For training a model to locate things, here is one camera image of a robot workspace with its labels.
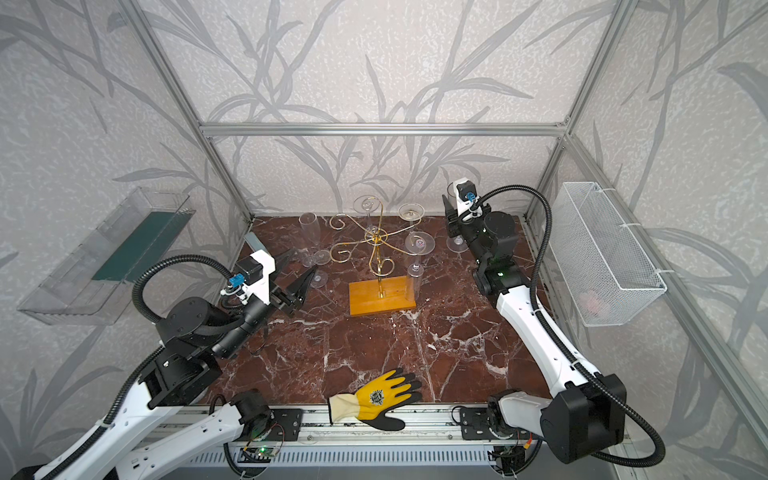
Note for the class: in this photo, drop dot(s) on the green circuit board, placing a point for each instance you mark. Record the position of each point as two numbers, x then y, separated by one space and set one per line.
258 454

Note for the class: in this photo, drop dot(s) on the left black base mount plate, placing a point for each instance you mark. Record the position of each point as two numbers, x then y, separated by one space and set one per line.
285 425

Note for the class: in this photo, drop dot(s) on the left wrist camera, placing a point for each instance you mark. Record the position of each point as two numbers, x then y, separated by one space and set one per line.
250 281

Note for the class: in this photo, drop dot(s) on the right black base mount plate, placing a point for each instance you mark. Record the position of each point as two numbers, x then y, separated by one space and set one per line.
475 424

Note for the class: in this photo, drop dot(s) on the gold wire wine glass rack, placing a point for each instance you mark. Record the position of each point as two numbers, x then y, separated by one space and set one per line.
379 264

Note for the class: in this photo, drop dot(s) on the white wire mesh basket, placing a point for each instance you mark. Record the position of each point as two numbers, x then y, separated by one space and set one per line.
596 249

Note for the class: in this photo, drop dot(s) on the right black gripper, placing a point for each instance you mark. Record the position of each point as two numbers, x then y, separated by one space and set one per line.
453 219

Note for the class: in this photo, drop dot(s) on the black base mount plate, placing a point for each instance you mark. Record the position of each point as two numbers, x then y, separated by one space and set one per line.
475 424
285 425

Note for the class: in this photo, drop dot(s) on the pink item in basket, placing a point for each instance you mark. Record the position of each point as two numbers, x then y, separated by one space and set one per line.
593 305

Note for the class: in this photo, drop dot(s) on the aluminium front rail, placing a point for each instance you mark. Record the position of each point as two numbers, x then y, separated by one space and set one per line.
577 430

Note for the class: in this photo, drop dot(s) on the grey remote control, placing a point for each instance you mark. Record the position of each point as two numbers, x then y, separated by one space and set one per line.
253 242

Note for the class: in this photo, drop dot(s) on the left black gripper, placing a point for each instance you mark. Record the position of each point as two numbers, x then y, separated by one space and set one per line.
280 297

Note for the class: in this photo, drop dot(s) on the clear acrylic wall shelf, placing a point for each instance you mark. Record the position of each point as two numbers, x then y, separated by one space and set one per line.
92 286

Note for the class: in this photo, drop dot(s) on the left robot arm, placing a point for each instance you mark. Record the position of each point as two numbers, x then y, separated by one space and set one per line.
194 337

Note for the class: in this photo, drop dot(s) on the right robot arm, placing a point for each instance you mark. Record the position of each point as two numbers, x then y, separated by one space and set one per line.
568 374

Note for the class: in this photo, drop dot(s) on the yellow wooden rack base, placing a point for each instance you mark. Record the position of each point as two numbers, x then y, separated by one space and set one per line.
382 295

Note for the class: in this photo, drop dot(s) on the yellow black work glove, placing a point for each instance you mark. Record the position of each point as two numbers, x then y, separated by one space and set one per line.
371 403

